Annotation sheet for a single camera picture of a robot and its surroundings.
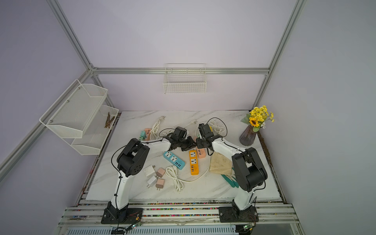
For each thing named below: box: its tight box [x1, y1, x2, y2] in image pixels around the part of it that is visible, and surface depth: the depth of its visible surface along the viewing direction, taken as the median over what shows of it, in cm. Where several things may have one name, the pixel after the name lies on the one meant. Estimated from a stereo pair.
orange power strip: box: [188, 149, 200, 176], surface depth 92 cm
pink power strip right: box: [195, 145, 207, 159], surface depth 96 cm
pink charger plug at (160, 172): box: [155, 167, 166, 178], surface depth 88 cm
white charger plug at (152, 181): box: [146, 175, 158, 188], surface depth 84 cm
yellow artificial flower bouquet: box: [240, 105, 275, 141], surface depth 84 cm
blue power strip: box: [163, 150, 186, 170], surface depth 94 cm
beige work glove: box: [209, 151, 233, 176], surface depth 92 cm
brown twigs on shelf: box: [103, 111, 116, 129], surface depth 98 cm
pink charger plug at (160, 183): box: [155, 178, 165, 191], surface depth 85 cm
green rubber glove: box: [220, 174, 240, 188], surface depth 86 cm
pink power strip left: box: [143, 128, 152, 141], surface depth 106 cm
